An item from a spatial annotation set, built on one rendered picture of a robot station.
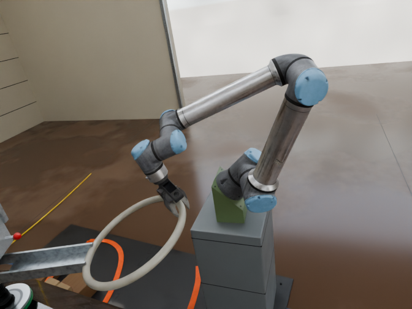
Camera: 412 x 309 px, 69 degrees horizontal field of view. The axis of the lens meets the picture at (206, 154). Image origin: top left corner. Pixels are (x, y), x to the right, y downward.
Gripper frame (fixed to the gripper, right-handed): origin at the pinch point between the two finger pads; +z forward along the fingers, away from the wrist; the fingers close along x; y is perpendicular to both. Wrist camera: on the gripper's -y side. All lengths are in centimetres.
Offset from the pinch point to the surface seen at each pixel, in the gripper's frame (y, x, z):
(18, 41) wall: 668, -36, -168
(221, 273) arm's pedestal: 18, -2, 61
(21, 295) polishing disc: 35, 78, -1
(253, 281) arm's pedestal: 4, -12, 69
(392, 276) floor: -14, -99, 150
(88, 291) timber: 114, 75, 71
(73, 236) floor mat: 205, 70, 65
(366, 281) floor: -5, -82, 144
